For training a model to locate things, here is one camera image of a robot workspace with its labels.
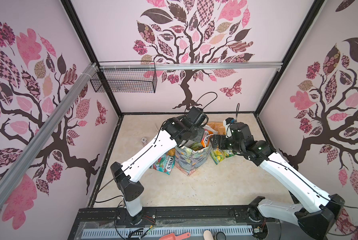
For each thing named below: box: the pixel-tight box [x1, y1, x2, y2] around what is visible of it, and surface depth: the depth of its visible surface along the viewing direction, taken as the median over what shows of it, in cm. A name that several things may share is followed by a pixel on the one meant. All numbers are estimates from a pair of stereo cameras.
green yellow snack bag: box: [210, 149, 235, 165], surface depth 94 cm
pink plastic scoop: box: [158, 232, 191, 240], surface depth 68 cm
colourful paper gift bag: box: [174, 145, 213, 177], surface depth 77 cm
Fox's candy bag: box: [149, 154, 175, 175], surface depth 91 cm
